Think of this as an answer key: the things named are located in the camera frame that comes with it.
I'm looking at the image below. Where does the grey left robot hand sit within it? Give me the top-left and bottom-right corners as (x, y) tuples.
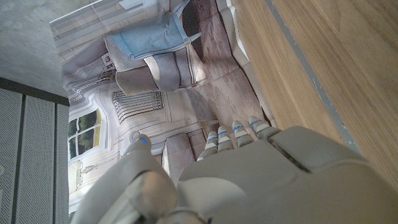
(70, 115), (398, 224)

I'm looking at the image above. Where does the grey tape outline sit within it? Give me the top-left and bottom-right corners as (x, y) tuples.
(263, 0), (364, 155)

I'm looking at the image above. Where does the printed sofa room backdrop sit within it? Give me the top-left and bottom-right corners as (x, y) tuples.
(49, 0), (279, 215)

